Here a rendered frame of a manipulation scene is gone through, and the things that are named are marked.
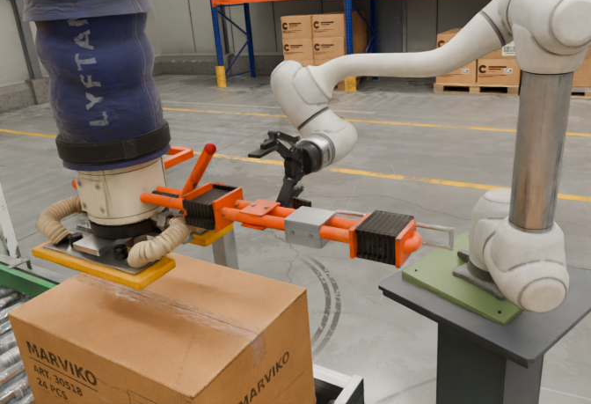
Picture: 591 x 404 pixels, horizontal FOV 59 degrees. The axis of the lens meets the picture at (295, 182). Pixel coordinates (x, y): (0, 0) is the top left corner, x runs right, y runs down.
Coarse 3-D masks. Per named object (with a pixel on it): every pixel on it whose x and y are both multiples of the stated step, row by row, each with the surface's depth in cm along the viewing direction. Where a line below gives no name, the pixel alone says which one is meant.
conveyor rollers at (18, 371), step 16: (0, 288) 217; (0, 304) 206; (16, 304) 204; (0, 320) 197; (0, 336) 189; (0, 352) 180; (16, 352) 176; (0, 368) 171; (16, 368) 168; (0, 384) 163; (16, 384) 160; (0, 400) 155; (16, 400) 158; (32, 400) 154
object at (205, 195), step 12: (192, 192) 100; (204, 192) 103; (216, 192) 102; (228, 192) 102; (240, 192) 100; (192, 204) 96; (204, 204) 95; (216, 204) 95; (228, 204) 97; (192, 216) 99; (204, 216) 97; (216, 216) 95; (204, 228) 97; (216, 228) 96
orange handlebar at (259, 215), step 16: (176, 160) 130; (176, 192) 107; (176, 208) 102; (224, 208) 96; (240, 208) 98; (256, 208) 94; (272, 208) 93; (256, 224) 92; (272, 224) 90; (336, 224) 88; (352, 224) 86; (336, 240) 84; (416, 240) 79
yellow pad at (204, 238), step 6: (180, 210) 120; (228, 228) 118; (198, 234) 115; (204, 234) 114; (210, 234) 114; (216, 234) 115; (222, 234) 117; (192, 240) 114; (198, 240) 113; (204, 240) 112; (210, 240) 114
